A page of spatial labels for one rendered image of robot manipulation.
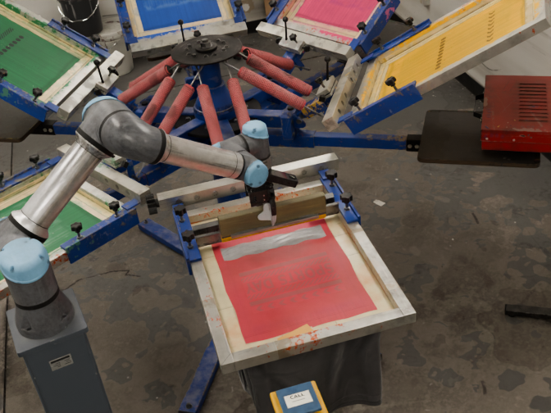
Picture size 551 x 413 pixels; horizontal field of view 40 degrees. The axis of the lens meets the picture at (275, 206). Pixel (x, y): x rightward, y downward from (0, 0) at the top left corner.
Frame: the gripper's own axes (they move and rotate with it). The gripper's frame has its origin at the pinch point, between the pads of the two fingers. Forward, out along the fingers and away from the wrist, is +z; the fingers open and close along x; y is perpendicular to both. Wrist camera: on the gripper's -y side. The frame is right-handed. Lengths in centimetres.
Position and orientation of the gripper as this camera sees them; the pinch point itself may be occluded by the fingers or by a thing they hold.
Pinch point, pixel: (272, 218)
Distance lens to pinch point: 250.0
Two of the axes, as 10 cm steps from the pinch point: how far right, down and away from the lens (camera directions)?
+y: -9.6, 2.3, -1.6
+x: 2.6, 5.3, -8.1
